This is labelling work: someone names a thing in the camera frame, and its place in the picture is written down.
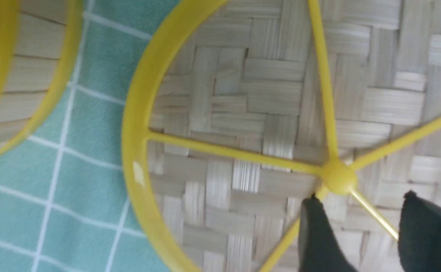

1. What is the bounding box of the green checkered tablecloth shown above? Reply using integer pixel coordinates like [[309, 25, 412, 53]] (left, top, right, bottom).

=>
[[0, 0, 177, 272]]

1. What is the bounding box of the yellow woven steamer lid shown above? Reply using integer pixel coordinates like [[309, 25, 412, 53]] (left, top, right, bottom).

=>
[[122, 0, 441, 272]]

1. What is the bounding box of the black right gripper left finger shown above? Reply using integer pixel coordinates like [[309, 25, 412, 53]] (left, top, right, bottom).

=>
[[298, 194, 356, 272]]

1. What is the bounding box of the yellow bamboo steamer basket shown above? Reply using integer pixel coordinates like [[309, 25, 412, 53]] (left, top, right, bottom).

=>
[[0, 0, 83, 156]]

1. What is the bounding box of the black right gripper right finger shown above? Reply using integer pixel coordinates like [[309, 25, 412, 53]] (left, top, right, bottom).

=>
[[397, 191, 441, 272]]

